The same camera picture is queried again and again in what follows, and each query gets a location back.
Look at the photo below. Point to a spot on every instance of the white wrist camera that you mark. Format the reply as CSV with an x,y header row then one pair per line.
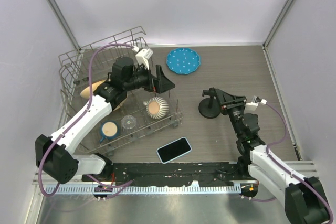
x,y
254,103
143,56

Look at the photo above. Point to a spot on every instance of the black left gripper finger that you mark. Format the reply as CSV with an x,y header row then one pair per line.
x,y
159,71
163,84

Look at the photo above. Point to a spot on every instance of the clear drinking glass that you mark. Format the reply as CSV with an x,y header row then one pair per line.
x,y
128,122

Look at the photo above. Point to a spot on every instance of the black phone stand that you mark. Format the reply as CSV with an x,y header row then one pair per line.
x,y
209,107

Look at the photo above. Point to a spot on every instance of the phone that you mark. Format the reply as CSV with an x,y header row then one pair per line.
x,y
173,150

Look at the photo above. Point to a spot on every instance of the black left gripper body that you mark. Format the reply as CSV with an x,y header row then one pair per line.
x,y
143,79

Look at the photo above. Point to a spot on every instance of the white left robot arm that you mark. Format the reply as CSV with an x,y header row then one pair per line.
x,y
55,154

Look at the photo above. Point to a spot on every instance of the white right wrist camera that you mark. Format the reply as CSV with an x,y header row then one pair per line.
x,y
254,103

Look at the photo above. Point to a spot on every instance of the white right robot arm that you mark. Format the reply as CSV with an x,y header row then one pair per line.
x,y
303,198

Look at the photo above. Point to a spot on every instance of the grey wire dish rack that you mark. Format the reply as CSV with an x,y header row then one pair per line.
x,y
91,63

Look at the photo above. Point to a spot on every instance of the white slotted cable duct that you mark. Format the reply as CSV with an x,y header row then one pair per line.
x,y
85,189

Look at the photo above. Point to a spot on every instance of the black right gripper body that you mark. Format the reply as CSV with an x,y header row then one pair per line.
x,y
234,111

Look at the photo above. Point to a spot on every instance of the beige wooden bowl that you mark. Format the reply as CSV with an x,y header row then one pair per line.
x,y
112,91

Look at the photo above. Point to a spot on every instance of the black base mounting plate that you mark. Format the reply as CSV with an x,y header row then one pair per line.
x,y
176,174

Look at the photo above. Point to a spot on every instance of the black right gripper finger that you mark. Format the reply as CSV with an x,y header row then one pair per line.
x,y
234,98
218,94

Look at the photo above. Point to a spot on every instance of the blue polka dot plate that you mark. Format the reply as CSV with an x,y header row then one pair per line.
x,y
183,60

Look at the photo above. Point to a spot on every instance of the dark blue mug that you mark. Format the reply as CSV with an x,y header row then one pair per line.
x,y
108,131

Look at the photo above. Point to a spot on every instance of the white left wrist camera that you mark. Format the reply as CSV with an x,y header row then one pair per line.
x,y
143,56

